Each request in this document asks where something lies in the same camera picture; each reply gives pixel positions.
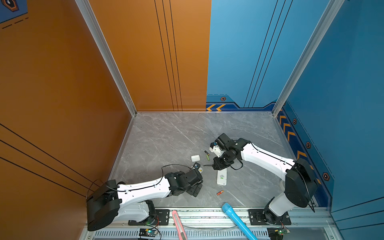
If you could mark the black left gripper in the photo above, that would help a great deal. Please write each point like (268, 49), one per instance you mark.
(194, 191)

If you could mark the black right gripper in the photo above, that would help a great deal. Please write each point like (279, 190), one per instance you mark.
(217, 166)

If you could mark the white remote with back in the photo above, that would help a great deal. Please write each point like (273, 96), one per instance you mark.
(222, 177)

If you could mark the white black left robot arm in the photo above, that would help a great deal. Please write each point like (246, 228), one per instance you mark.
(119, 202)

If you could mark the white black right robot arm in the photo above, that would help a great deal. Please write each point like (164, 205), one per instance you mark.
(298, 176)

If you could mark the blue plastic flashlight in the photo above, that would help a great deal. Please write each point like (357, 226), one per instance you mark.
(230, 212)

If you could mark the pink utility knife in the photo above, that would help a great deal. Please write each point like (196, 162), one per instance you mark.
(180, 229)

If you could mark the left green circuit board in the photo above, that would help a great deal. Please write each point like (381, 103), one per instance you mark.
(148, 234)

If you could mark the green circuit board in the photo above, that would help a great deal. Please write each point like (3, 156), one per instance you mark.
(278, 234)
(148, 234)

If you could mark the right green circuit board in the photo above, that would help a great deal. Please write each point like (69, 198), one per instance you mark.
(278, 234)

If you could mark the aluminium front rail frame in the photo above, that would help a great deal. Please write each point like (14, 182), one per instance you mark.
(213, 224)

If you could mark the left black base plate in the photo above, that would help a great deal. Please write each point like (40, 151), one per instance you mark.
(160, 217)

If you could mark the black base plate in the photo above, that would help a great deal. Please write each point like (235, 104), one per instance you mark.
(160, 217)
(257, 217)

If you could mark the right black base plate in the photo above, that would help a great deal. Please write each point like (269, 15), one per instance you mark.
(257, 217)

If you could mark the aluminium corner post right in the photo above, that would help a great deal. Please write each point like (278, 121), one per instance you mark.
(318, 34)

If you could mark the aluminium corner post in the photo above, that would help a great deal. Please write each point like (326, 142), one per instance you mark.
(318, 34)
(101, 42)

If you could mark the aluminium corner post left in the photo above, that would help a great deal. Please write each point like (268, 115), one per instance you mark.
(101, 42)

